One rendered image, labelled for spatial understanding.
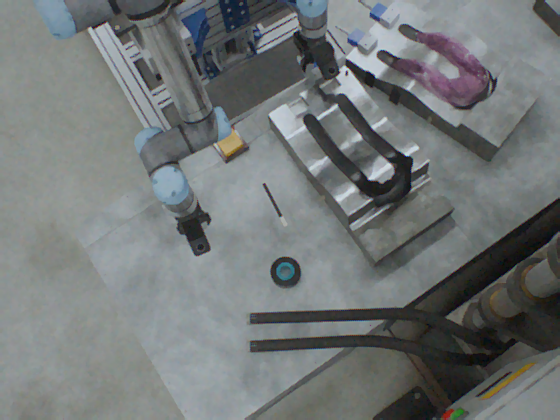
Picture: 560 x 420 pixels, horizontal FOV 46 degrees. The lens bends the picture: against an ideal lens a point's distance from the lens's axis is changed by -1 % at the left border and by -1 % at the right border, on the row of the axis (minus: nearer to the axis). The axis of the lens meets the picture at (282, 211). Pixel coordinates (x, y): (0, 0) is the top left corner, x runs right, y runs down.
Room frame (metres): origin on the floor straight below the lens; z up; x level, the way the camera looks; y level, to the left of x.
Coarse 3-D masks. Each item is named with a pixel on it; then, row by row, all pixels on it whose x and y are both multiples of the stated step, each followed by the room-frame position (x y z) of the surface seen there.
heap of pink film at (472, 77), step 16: (432, 32) 0.97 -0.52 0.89; (432, 48) 0.91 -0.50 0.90; (448, 48) 0.89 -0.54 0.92; (464, 48) 0.89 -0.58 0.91; (400, 64) 0.89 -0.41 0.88; (416, 64) 0.87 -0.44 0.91; (464, 64) 0.84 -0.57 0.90; (480, 64) 0.84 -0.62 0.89; (416, 80) 0.82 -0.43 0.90; (432, 80) 0.80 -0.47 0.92; (448, 80) 0.80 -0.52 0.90; (464, 80) 0.80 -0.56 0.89; (480, 80) 0.79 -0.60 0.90; (448, 96) 0.76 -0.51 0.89; (464, 96) 0.75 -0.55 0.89
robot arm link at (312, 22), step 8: (296, 0) 0.96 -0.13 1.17; (304, 0) 0.94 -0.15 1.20; (312, 0) 0.93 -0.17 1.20; (320, 0) 0.93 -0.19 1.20; (328, 0) 0.96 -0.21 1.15; (304, 8) 0.93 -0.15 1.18; (312, 8) 0.92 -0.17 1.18; (320, 8) 0.92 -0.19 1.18; (304, 16) 0.93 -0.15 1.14; (312, 16) 0.92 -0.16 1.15; (320, 16) 0.92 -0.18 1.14; (304, 24) 0.93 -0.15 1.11; (312, 24) 0.92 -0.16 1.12; (320, 24) 0.92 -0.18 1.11
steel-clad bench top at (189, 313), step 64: (448, 0) 1.12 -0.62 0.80; (512, 0) 1.07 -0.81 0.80; (256, 128) 0.82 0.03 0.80; (256, 192) 0.63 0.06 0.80; (448, 192) 0.52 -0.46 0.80; (512, 192) 0.48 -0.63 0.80; (128, 256) 0.52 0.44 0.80; (192, 256) 0.48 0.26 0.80; (256, 256) 0.45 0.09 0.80; (320, 256) 0.41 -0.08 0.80; (448, 256) 0.34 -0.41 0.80; (128, 320) 0.34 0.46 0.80; (192, 320) 0.31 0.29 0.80; (384, 320) 0.21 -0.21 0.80; (192, 384) 0.15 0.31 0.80; (256, 384) 0.11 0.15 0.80
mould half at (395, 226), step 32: (320, 96) 0.84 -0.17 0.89; (352, 96) 0.82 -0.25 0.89; (288, 128) 0.76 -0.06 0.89; (352, 128) 0.72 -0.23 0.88; (384, 128) 0.70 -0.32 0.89; (320, 160) 0.65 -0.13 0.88; (352, 160) 0.63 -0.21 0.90; (384, 160) 0.60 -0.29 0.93; (416, 160) 0.58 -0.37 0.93; (320, 192) 0.58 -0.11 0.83; (352, 192) 0.53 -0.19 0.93; (416, 192) 0.52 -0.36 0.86; (352, 224) 0.46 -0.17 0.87; (384, 224) 0.45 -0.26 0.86; (416, 224) 0.43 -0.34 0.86; (384, 256) 0.37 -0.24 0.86
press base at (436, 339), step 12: (432, 336) 0.17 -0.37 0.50; (444, 336) 0.15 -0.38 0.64; (444, 348) 0.13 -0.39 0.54; (456, 348) 0.11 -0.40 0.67; (432, 360) 0.11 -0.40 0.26; (432, 372) 0.08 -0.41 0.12; (444, 372) 0.07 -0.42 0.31; (456, 372) 0.06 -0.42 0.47; (468, 372) 0.04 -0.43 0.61; (444, 384) 0.03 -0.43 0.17; (456, 384) 0.02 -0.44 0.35; (468, 384) 0.01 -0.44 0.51; (456, 396) -0.01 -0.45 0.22
